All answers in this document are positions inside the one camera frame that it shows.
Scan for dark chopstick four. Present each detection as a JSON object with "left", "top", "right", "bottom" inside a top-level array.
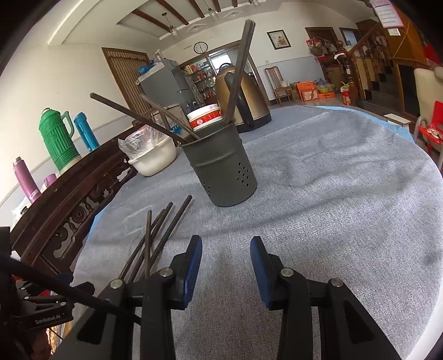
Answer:
[{"left": 143, "top": 210, "right": 152, "bottom": 278}]

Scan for dark chopstick six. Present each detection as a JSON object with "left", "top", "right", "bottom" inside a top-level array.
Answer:
[{"left": 119, "top": 202, "right": 173, "bottom": 284}]

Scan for dark chopstick two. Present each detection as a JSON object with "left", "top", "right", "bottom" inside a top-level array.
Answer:
[{"left": 224, "top": 19, "right": 255, "bottom": 125}]

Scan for person's left hand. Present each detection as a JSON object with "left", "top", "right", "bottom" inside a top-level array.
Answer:
[{"left": 18, "top": 330, "right": 51, "bottom": 360}]

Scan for dark carved wooden sideboard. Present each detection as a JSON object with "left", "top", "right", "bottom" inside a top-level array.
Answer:
[{"left": 11, "top": 124, "right": 142, "bottom": 277}]

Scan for purple thermos bottle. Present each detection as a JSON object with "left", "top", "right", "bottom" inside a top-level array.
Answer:
[{"left": 13, "top": 157, "right": 41, "bottom": 203}]

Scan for grey table cloth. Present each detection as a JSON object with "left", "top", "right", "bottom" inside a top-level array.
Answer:
[{"left": 74, "top": 107, "right": 442, "bottom": 359}]

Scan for green thermos jug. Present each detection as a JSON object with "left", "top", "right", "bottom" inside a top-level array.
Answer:
[{"left": 38, "top": 108, "right": 81, "bottom": 175}]

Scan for blue thermos flask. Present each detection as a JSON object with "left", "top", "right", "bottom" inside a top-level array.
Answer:
[{"left": 74, "top": 112, "right": 99, "bottom": 152}]

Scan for white basin with plastic bag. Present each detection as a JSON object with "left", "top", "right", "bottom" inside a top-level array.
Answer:
[{"left": 118, "top": 125, "right": 176, "bottom": 177}]

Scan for dark grey utensil holder cup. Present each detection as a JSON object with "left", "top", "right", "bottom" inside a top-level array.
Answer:
[{"left": 182, "top": 124, "right": 257, "bottom": 207}]

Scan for red plastic child chair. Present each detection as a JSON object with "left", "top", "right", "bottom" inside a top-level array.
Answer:
[{"left": 413, "top": 101, "right": 443, "bottom": 170}]

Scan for small white stool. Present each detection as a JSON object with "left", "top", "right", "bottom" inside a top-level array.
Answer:
[{"left": 384, "top": 113, "right": 411, "bottom": 130}]

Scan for red white stacked bowls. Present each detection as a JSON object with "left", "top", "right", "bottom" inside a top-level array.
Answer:
[{"left": 187, "top": 104, "right": 223, "bottom": 131}]

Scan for gold black electric kettle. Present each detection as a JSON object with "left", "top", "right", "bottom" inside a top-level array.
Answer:
[{"left": 215, "top": 63, "right": 272, "bottom": 133}]

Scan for grey refrigerator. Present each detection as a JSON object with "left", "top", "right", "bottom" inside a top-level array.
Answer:
[{"left": 136, "top": 58, "right": 203, "bottom": 113}]

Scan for cream armchair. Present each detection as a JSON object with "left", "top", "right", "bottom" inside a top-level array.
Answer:
[{"left": 414, "top": 67, "right": 443, "bottom": 120}]

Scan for wooden staircase railing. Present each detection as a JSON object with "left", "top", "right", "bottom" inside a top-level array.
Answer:
[{"left": 336, "top": 23, "right": 391, "bottom": 105}]

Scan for wooden chair by wall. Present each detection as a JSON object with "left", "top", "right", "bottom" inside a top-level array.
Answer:
[{"left": 264, "top": 66, "right": 295, "bottom": 104}]

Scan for round wall clock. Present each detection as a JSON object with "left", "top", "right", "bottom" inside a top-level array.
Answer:
[{"left": 193, "top": 41, "right": 209, "bottom": 55}]

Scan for framed wall picture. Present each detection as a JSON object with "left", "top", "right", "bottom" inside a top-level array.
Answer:
[{"left": 267, "top": 30, "right": 291, "bottom": 50}]

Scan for wall calendar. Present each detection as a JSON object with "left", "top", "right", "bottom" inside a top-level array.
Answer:
[{"left": 369, "top": 0, "right": 404, "bottom": 29}]

